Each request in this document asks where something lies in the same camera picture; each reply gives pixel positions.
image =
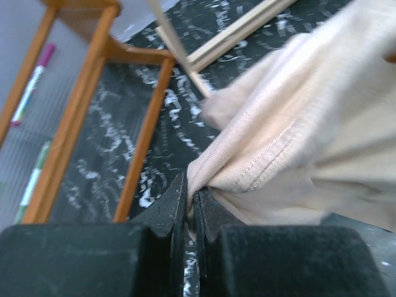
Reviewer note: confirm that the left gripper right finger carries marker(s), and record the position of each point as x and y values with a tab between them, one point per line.
300	260

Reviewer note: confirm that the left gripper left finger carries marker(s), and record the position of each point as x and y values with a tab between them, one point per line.
142	257

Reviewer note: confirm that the beige t shirt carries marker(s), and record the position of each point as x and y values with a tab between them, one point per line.
309	130

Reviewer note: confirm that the pink marker pen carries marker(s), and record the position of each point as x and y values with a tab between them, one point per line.
32	84

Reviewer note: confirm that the orange wooden shelf rack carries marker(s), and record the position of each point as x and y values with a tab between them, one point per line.
91	19

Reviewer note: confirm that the wooden clothes rack frame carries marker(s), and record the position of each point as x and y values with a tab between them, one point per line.
220	43

